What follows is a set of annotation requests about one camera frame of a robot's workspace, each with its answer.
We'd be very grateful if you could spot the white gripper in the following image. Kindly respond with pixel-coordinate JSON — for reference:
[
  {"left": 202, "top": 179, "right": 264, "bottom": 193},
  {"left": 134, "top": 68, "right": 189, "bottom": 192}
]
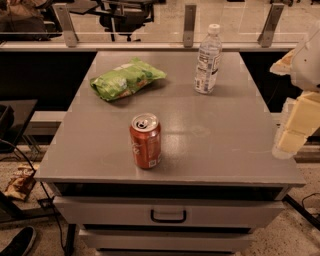
[{"left": 269, "top": 21, "right": 320, "bottom": 159}]

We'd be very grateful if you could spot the clear plastic water bottle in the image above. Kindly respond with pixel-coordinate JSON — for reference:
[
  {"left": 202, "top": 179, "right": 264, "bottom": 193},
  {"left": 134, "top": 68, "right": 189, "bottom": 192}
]
[{"left": 194, "top": 24, "right": 222, "bottom": 94}]

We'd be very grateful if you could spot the red coke can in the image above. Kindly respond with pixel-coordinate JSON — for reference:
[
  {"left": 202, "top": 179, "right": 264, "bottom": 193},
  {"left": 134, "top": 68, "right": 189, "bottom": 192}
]
[{"left": 129, "top": 113, "right": 161, "bottom": 169}]

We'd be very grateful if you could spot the grey drawer cabinet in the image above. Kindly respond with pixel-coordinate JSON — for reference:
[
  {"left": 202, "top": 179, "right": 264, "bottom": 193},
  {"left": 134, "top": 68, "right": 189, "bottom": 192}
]
[{"left": 36, "top": 51, "right": 304, "bottom": 256}]

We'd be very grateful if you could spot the green chip bag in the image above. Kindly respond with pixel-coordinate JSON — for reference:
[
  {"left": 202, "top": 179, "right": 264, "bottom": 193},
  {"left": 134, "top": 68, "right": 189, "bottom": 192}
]
[{"left": 90, "top": 57, "right": 166, "bottom": 102}]

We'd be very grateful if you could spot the lower grey drawer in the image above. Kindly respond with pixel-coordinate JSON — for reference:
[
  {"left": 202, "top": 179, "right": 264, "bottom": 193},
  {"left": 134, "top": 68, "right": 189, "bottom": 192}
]
[{"left": 79, "top": 229, "right": 253, "bottom": 252}]

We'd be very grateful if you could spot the black office chair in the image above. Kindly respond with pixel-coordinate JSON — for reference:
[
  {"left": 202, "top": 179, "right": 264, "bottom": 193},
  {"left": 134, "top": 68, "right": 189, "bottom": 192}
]
[{"left": 68, "top": 0, "right": 156, "bottom": 42}]

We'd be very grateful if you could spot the black side table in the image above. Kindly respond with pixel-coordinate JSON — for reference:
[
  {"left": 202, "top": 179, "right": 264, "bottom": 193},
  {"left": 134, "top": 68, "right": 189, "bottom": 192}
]
[{"left": 0, "top": 99, "right": 37, "bottom": 153}]

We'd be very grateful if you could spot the crumpled snack bag on floor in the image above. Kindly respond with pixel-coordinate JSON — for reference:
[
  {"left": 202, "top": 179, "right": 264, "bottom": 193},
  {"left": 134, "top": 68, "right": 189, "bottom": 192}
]
[{"left": 4, "top": 164, "right": 36, "bottom": 201}]

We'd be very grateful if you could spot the black shoe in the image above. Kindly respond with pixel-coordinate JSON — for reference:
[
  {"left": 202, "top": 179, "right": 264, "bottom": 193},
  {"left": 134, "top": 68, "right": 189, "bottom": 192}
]
[{"left": 0, "top": 226, "right": 36, "bottom": 256}]

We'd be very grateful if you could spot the black cable right floor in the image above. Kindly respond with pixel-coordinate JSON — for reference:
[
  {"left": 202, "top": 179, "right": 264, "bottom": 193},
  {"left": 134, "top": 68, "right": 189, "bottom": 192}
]
[{"left": 283, "top": 192, "right": 320, "bottom": 231}]

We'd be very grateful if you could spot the middle metal railing bracket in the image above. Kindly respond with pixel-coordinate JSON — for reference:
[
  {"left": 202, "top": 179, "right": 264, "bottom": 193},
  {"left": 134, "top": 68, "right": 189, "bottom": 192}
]
[{"left": 183, "top": 4, "right": 197, "bottom": 48}]

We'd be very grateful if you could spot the top drawer with black handle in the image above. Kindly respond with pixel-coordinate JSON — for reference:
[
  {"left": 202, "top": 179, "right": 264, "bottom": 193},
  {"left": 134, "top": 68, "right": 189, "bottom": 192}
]
[{"left": 54, "top": 197, "right": 284, "bottom": 229}]

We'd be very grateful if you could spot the left metal railing bracket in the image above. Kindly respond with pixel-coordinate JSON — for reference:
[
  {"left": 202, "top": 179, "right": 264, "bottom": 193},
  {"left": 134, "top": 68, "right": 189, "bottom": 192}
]
[{"left": 53, "top": 3, "right": 78, "bottom": 47}]

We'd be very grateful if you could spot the black cable on floor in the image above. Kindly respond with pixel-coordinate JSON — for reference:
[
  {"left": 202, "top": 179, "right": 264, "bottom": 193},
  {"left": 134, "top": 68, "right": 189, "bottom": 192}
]
[{"left": 0, "top": 138, "right": 68, "bottom": 253}]

